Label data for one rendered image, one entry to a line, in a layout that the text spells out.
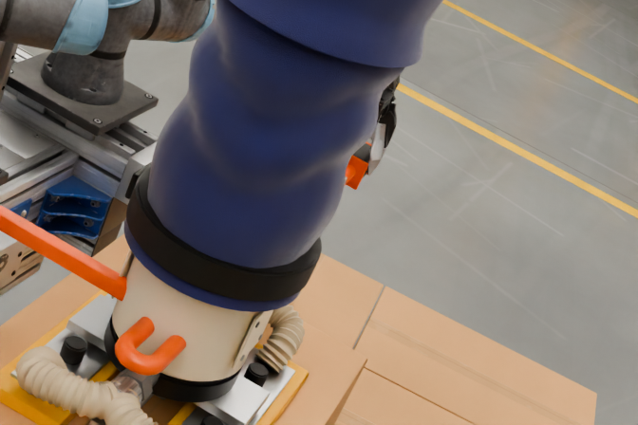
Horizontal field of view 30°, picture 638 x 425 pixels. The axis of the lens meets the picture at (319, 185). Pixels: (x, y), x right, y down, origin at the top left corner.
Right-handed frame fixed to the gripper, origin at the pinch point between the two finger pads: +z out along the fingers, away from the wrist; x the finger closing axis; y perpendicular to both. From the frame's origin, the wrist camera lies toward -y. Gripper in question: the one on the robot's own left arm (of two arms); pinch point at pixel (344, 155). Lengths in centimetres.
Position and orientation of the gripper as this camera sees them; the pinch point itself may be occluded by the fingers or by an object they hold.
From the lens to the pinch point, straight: 195.5
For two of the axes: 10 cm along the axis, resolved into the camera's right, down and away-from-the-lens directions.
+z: -3.6, 8.3, 4.2
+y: -3.2, 3.2, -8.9
